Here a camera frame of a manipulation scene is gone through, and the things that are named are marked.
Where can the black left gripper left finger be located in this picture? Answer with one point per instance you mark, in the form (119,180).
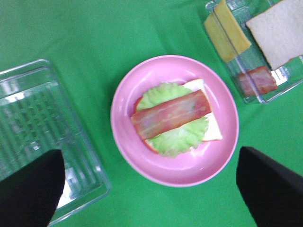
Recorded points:
(30,196)

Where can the clear plastic tray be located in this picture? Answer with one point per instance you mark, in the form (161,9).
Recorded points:
(36,116)
(287,76)

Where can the right clear plastic tray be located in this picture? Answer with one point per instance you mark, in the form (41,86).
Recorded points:
(287,76)

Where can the pink round plate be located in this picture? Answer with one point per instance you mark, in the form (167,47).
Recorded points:
(196,166)

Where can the green lettuce leaf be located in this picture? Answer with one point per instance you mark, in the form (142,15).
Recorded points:
(171,119)

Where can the bread slice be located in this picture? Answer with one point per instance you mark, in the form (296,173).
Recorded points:
(278,32)
(213,130)

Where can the left clear plastic tray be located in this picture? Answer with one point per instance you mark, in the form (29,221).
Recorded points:
(36,116)

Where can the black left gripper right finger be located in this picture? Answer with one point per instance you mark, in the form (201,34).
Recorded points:
(272,192)

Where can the yellow cheese slice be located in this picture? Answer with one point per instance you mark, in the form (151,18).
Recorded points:
(225,33)

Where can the bacon strip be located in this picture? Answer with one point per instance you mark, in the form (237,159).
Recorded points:
(171,114)
(262,79)

